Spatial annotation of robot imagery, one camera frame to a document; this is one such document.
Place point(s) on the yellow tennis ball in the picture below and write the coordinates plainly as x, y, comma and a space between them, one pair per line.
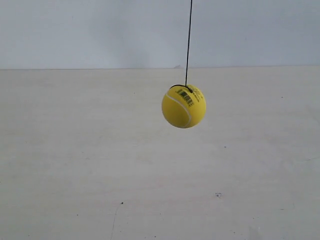
183, 106

